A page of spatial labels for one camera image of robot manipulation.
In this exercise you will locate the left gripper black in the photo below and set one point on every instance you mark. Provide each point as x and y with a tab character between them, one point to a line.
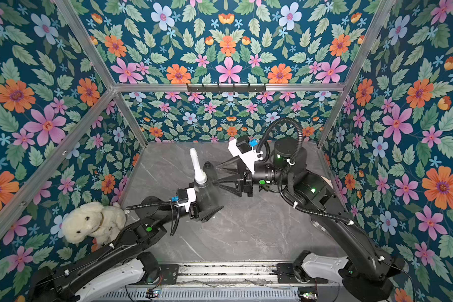
195	215

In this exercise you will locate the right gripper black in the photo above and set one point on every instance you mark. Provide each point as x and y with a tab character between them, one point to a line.
242	182

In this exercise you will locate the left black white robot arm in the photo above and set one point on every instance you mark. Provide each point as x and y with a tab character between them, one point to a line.
126	260

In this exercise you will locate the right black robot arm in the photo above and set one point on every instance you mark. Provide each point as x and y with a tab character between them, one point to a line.
279	159

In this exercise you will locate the cream plush teddy bear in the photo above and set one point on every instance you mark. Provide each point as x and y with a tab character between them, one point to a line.
102	223

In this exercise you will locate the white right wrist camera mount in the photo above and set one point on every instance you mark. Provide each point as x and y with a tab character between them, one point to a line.
248	157

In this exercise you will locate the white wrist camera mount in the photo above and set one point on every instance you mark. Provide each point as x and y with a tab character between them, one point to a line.
185	198
248	157

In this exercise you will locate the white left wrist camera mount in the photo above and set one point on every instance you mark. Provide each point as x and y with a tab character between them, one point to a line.
185	198

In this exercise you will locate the metal base rail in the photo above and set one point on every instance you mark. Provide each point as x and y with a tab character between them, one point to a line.
244	281

